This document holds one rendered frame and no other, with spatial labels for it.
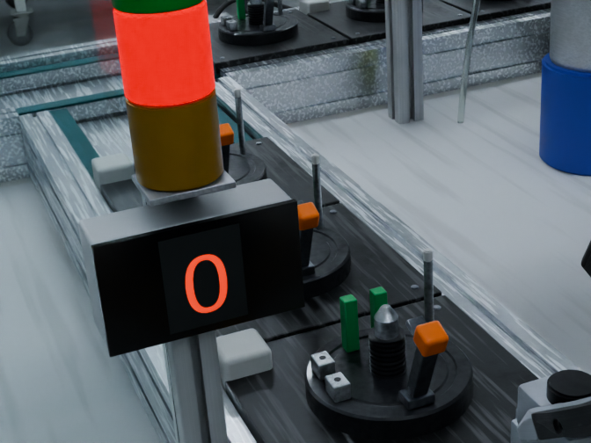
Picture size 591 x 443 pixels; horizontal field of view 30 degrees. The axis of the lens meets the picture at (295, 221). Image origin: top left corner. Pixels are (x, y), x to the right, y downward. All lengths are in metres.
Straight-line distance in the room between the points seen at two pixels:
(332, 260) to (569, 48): 0.59
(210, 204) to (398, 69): 1.16
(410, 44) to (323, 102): 0.18
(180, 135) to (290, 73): 1.22
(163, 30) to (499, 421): 0.47
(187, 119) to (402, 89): 1.21
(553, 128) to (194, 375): 0.98
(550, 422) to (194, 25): 0.28
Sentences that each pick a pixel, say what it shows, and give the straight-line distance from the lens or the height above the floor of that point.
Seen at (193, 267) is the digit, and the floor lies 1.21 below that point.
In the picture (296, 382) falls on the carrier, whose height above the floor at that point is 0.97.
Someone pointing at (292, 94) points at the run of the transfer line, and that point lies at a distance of 1.83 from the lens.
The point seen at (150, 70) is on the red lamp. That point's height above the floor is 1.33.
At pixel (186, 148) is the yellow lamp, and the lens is 0.60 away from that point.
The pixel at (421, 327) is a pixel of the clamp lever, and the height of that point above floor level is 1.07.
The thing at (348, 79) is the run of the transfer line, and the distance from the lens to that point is 1.86.
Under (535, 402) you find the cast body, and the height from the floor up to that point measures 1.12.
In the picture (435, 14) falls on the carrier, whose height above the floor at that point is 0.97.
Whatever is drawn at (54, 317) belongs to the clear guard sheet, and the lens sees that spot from 0.69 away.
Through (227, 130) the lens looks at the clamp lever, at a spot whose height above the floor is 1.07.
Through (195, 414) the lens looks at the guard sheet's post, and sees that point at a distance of 0.73.
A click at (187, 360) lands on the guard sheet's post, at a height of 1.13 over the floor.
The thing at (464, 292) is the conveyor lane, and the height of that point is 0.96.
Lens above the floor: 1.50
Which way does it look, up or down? 26 degrees down
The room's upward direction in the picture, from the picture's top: 4 degrees counter-clockwise
